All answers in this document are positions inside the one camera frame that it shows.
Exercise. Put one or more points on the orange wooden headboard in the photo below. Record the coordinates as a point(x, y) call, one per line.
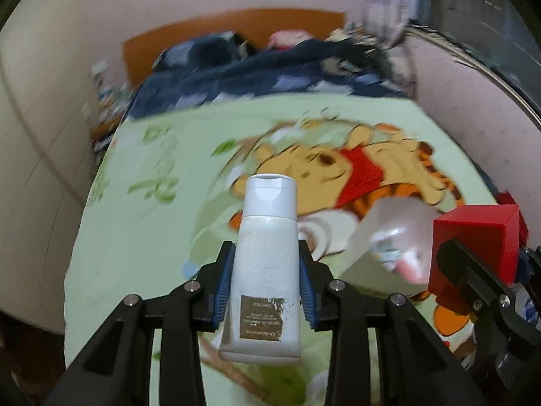
point(203, 34)

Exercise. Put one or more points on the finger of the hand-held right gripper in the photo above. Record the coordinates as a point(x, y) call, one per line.
point(527, 262)
point(469, 273)

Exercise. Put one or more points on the pink plush pillow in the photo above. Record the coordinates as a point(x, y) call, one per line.
point(287, 37)

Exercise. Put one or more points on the red cloth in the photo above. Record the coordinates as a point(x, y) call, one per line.
point(509, 198)

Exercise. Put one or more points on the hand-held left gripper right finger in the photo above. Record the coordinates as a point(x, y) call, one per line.
point(307, 287)

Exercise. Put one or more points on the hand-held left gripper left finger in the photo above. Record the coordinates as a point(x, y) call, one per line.
point(222, 281)

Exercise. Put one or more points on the patterned curtain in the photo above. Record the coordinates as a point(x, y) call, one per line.
point(391, 4)

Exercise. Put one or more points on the white paper box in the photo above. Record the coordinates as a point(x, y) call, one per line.
point(380, 237)

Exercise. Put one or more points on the red small box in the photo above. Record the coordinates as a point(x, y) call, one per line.
point(477, 241)

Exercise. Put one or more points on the white lotion tube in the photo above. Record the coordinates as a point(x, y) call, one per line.
point(264, 270)

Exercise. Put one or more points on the clutter of small boxes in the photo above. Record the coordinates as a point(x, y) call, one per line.
point(103, 101)

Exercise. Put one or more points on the dark blue patterned quilt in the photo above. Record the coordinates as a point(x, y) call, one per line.
point(262, 72)

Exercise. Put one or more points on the green cartoon printed blanket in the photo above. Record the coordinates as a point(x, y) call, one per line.
point(148, 241)

